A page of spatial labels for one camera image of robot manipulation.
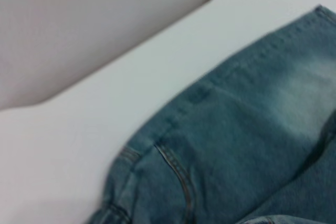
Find blue denim shorts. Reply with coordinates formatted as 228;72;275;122
86;5;336;224

